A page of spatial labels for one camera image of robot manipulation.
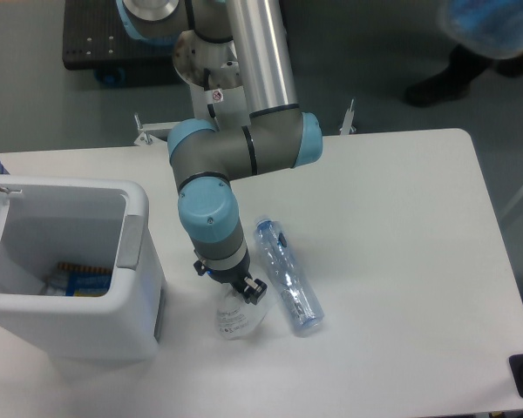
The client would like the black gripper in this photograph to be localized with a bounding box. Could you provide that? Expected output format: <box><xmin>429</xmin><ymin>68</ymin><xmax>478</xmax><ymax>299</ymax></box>
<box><xmin>194</xmin><ymin>253</ymin><xmax>268</xmax><ymax>305</ymax></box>

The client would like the clear plastic water bottle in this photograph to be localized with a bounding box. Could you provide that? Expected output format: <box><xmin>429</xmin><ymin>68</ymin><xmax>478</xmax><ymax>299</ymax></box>
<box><xmin>254</xmin><ymin>217</ymin><xmax>324</xmax><ymax>336</ymax></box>

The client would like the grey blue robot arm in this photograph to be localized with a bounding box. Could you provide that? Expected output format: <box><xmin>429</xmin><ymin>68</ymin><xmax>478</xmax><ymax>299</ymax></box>
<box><xmin>117</xmin><ymin>1</ymin><xmax>323</xmax><ymax>304</ymax></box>

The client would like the white trash can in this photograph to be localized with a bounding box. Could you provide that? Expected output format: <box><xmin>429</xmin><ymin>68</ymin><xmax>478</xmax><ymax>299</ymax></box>
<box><xmin>0</xmin><ymin>175</ymin><xmax>166</xmax><ymax>361</ymax></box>

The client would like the blue yellow snack package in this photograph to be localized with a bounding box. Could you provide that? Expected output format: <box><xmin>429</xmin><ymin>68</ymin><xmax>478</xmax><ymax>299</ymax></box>
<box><xmin>39</xmin><ymin>262</ymin><xmax>112</xmax><ymax>297</ymax></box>

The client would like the person in dark trousers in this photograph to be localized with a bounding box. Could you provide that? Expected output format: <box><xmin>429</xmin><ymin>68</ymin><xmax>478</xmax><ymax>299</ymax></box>
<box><xmin>404</xmin><ymin>44</ymin><xmax>523</xmax><ymax>107</ymax></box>

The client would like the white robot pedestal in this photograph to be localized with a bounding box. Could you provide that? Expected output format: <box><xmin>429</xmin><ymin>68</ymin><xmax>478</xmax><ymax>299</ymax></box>
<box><xmin>132</xmin><ymin>30</ymin><xmax>358</xmax><ymax>147</ymax></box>

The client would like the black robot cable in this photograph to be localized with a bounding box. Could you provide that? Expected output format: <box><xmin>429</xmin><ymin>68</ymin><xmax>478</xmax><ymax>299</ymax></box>
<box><xmin>202</xmin><ymin>67</ymin><xmax>227</xmax><ymax>131</ymax></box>

